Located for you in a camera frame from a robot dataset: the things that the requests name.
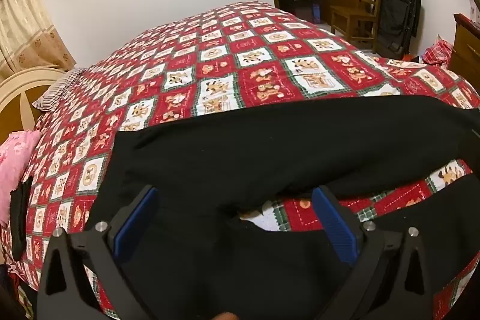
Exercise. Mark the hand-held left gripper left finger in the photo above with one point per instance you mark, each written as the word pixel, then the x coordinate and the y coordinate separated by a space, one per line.
pixel 135 226

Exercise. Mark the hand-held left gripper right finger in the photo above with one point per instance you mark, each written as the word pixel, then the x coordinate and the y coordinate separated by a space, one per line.
pixel 335 226

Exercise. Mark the black pants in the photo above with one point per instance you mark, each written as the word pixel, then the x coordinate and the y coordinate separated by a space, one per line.
pixel 262 155

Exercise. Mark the dark cloth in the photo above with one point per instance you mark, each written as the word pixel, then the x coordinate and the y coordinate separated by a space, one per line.
pixel 18 222

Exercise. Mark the pink fluffy cloth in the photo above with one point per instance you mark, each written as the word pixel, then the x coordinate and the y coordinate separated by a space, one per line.
pixel 15 162

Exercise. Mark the striped pillow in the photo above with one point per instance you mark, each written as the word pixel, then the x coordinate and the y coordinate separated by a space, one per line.
pixel 60 89

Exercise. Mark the cream wooden headboard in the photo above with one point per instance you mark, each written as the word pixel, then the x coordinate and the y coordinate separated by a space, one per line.
pixel 15 91

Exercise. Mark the red printed checkered blanket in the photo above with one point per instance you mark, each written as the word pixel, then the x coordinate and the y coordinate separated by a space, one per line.
pixel 225 54

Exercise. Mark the red plaid cloth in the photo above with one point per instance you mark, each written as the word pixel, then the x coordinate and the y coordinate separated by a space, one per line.
pixel 438 52

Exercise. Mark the wooden chair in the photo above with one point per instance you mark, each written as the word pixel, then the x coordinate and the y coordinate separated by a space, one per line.
pixel 350 14

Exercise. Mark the wooden cabinet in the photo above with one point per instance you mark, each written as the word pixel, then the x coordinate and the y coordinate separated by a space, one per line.
pixel 465 50

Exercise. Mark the black bag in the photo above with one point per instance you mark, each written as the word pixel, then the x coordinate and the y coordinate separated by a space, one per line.
pixel 397 12

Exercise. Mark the beige patterned curtain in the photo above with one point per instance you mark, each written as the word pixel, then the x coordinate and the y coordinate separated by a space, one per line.
pixel 26 24

